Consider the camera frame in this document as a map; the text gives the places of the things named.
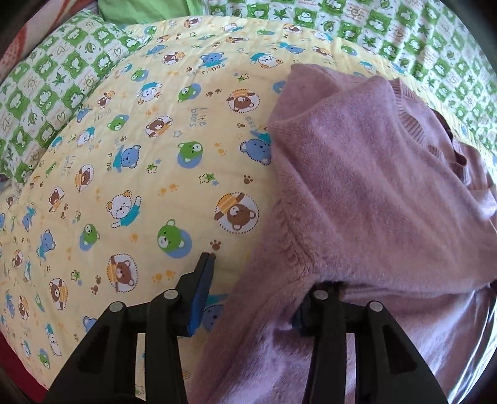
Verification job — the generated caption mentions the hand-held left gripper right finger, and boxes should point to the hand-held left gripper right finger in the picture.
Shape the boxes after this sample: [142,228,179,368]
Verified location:
[292,288,444,404]

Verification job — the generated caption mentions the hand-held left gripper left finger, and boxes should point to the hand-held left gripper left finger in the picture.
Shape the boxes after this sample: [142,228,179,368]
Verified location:
[42,252,217,404]

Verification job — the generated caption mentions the purple knitted sweater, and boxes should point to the purple knitted sweater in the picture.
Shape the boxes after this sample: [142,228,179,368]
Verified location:
[189,63,497,404]

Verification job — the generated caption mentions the yellow bear print quilt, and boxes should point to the yellow bear print quilt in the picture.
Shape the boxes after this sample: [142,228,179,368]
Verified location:
[0,21,490,404]

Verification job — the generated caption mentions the red bed sheet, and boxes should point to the red bed sheet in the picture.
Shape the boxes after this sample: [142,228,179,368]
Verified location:
[0,333,48,402]

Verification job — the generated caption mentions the small green checked pillow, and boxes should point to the small green checked pillow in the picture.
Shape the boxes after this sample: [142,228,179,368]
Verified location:
[0,10,145,184]

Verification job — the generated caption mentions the plain green pillow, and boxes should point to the plain green pillow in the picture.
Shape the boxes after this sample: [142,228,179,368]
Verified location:
[97,0,207,27]

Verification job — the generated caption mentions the large green checked pillow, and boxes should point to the large green checked pillow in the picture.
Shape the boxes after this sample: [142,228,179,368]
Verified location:
[205,0,497,158]

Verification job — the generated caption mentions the red floral pillow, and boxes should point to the red floral pillow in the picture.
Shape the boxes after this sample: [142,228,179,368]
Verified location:
[0,0,99,72]

